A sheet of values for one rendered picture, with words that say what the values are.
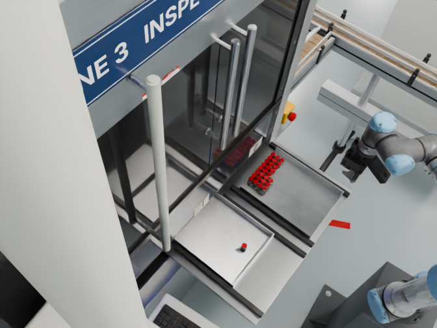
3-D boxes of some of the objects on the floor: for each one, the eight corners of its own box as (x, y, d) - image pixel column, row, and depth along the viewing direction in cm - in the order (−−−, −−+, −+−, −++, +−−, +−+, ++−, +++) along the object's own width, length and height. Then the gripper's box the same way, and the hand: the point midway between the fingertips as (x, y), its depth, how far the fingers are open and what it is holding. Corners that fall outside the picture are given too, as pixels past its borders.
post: (237, 222, 274) (335, -192, 97) (242, 215, 276) (348, -199, 100) (245, 228, 272) (361, -182, 95) (251, 221, 275) (374, -190, 98)
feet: (309, 177, 295) (315, 165, 283) (346, 131, 317) (353, 118, 306) (320, 183, 292) (326, 172, 281) (356, 136, 315) (363, 124, 303)
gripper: (361, 131, 153) (342, 164, 171) (348, 147, 149) (330, 179, 166) (384, 144, 150) (362, 177, 168) (370, 161, 146) (350, 193, 164)
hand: (354, 181), depth 165 cm, fingers closed
